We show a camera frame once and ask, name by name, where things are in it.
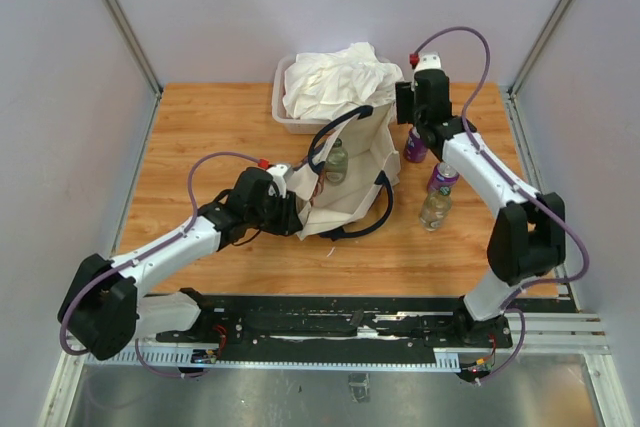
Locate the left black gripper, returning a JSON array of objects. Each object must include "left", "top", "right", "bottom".
[{"left": 247, "top": 187, "right": 302, "bottom": 237}]

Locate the purple fanta can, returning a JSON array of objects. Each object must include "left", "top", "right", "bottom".
[
  {"left": 403, "top": 127, "right": 428, "bottom": 163},
  {"left": 427, "top": 162, "right": 459, "bottom": 194}
]

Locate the beige canvas tote bag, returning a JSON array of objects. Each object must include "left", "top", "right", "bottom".
[{"left": 286, "top": 104, "right": 401, "bottom": 240}]

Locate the chang soda water bottle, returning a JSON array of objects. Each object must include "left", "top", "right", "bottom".
[{"left": 419, "top": 186, "right": 453, "bottom": 231}]

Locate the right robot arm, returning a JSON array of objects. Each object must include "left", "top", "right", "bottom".
[{"left": 395, "top": 68, "right": 566, "bottom": 347}]

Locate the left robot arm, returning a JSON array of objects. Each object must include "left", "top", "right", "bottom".
[{"left": 57, "top": 164, "right": 302, "bottom": 360}]

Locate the red coke can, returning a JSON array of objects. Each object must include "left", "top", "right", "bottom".
[{"left": 309, "top": 172, "right": 326, "bottom": 205}]

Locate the white crumpled cloth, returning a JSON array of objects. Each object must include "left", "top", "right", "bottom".
[{"left": 283, "top": 42, "right": 404, "bottom": 121}]

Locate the white plastic basket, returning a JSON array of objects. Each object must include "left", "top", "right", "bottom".
[{"left": 271, "top": 55, "right": 327, "bottom": 135}]

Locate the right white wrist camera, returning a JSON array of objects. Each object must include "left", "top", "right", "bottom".
[{"left": 409, "top": 52, "right": 442, "bottom": 73}]

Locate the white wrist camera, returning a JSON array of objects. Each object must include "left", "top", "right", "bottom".
[
  {"left": 258, "top": 159, "right": 292, "bottom": 198},
  {"left": 409, "top": 52, "right": 442, "bottom": 73}
]

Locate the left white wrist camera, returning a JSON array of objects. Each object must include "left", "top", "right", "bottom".
[{"left": 258, "top": 159, "right": 292, "bottom": 198}]

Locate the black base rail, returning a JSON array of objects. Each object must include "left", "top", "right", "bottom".
[{"left": 137, "top": 289, "right": 513, "bottom": 368}]

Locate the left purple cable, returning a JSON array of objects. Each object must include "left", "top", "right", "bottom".
[{"left": 58, "top": 151, "right": 261, "bottom": 357}]

